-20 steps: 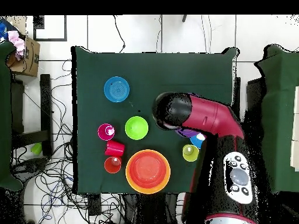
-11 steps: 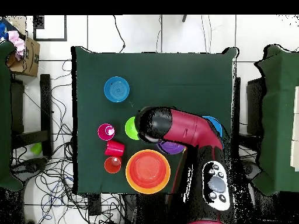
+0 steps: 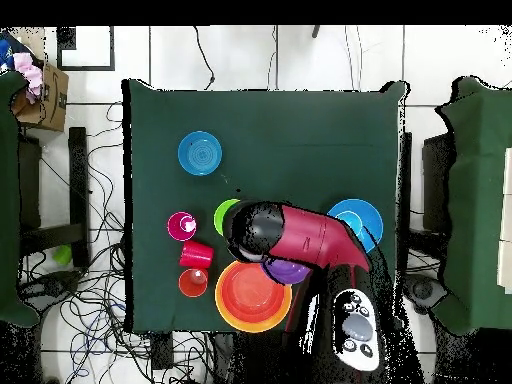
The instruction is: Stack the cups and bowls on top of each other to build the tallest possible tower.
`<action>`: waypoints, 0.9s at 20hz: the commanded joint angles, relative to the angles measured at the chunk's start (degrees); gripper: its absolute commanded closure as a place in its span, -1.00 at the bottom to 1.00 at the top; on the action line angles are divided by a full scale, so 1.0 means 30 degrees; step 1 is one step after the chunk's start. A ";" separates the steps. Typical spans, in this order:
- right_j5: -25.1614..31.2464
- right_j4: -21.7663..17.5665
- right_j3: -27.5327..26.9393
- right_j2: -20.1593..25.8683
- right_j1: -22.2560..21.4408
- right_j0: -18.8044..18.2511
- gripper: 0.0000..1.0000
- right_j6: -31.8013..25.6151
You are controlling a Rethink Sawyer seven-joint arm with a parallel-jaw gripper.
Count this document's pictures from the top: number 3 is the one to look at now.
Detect small blue ringed bowl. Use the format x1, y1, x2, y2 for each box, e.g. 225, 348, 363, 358
177, 130, 223, 177

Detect pink cloth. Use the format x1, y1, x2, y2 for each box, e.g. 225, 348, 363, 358
12, 51, 44, 103

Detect green bowl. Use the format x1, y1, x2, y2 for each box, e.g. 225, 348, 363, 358
213, 198, 241, 237

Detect dark green tablecloth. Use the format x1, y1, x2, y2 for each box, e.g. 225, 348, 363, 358
121, 78, 411, 335

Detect wide orange-red bowl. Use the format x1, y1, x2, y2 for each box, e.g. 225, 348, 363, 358
220, 262, 288, 324

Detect light orange bowl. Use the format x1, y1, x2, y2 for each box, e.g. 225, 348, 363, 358
214, 259, 294, 334

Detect purple bowl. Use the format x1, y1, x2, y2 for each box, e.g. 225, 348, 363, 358
261, 257, 312, 286

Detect black floor box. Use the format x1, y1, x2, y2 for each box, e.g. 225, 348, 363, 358
150, 330, 174, 371

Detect green cloth covered table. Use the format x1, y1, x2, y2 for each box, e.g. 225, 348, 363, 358
433, 75, 512, 337
0, 70, 41, 329

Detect lime green cup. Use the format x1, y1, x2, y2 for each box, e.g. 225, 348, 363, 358
52, 243, 74, 266

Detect black square frame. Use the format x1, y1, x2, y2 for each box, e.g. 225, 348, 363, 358
56, 25, 116, 72

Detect cardboard box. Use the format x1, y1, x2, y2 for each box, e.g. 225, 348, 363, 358
10, 59, 70, 133

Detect tangle of floor cables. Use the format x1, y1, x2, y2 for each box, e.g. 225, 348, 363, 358
19, 101, 135, 384

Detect pink cup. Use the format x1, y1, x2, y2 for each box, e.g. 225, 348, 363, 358
166, 211, 198, 242

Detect black cabinet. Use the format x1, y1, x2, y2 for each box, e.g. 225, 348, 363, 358
421, 131, 455, 233

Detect black bench frame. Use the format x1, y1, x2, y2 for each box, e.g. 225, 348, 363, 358
17, 126, 91, 269

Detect white box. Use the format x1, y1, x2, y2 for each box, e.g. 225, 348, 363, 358
496, 146, 512, 295

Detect deep blue bowl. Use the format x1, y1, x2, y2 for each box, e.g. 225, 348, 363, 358
326, 198, 384, 255

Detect red cup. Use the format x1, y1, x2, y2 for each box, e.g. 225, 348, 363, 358
178, 239, 216, 270

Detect grey floor equipment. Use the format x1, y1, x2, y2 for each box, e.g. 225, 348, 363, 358
401, 273, 447, 315

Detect orange cup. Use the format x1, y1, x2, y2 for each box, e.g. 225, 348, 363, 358
178, 267, 210, 299

